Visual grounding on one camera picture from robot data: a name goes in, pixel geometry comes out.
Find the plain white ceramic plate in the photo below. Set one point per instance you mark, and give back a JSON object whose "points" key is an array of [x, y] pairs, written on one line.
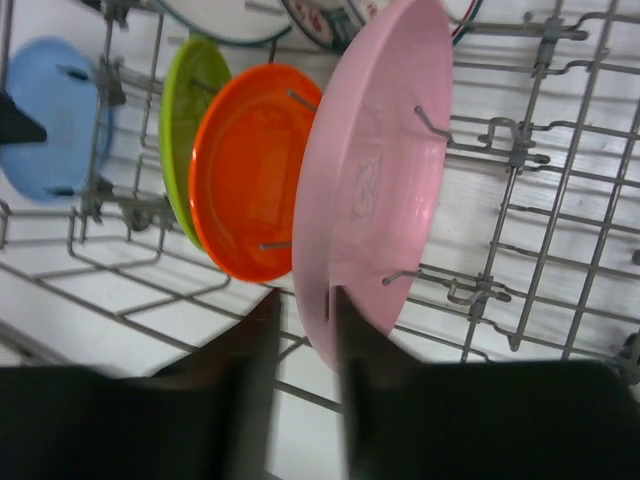
{"points": [[231, 22]]}

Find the orange plastic plate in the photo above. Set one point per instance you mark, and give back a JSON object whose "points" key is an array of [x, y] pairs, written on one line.
{"points": [[245, 166]]}

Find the grey wire dish rack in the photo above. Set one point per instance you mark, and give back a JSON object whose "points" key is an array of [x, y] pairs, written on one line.
{"points": [[533, 251]]}

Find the blue plastic plate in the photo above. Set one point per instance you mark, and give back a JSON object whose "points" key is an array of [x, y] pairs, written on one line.
{"points": [[48, 78]]}

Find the pink plastic plate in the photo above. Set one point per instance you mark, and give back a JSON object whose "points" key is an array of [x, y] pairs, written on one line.
{"points": [[372, 170]]}

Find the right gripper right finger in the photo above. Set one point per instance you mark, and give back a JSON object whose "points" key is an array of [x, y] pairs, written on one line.
{"points": [[408, 419]]}

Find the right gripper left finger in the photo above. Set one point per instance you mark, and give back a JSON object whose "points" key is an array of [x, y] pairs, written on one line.
{"points": [[206, 415]]}

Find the white plate with red pattern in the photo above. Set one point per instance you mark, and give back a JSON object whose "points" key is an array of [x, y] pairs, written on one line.
{"points": [[332, 25]]}

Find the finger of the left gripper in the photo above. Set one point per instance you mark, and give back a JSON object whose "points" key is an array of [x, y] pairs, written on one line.
{"points": [[16, 127]]}

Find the green plastic plate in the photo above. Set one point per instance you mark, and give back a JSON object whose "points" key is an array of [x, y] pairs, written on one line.
{"points": [[196, 74]]}

